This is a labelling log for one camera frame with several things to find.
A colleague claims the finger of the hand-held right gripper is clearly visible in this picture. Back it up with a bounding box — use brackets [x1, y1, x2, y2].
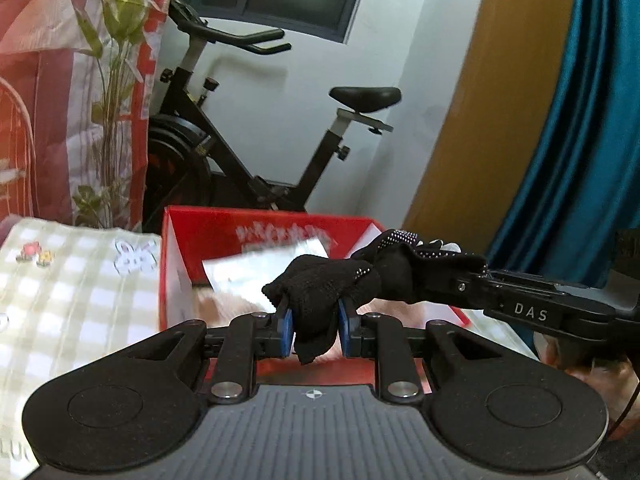
[450, 265, 494, 312]

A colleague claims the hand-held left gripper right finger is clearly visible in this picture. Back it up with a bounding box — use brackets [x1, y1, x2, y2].
[336, 299, 506, 406]

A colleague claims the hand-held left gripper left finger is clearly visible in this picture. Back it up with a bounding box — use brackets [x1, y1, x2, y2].
[127, 305, 296, 406]

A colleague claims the black dotted glove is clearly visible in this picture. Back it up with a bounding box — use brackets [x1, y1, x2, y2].
[262, 229, 488, 365]

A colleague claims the silver foil pouch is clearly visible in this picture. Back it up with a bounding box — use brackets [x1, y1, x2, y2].
[202, 237, 331, 306]

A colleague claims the red strawberry cardboard box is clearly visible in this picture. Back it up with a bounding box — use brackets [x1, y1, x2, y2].
[159, 205, 473, 386]

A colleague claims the person's right hand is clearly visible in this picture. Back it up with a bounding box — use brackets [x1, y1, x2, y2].
[532, 330, 640, 412]

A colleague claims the black exercise bike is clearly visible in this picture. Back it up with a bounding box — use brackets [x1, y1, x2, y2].
[142, 0, 403, 233]

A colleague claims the teal curtain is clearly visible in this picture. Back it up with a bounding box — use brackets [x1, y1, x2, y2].
[485, 0, 640, 291]

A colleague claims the wooden door panel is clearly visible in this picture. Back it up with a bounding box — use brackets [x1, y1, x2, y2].
[402, 0, 581, 256]

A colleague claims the checked bunny tablecloth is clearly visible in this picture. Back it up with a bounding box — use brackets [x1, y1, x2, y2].
[0, 215, 543, 478]

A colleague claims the pink printed backdrop cloth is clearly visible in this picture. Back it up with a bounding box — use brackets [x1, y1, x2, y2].
[0, 0, 196, 233]

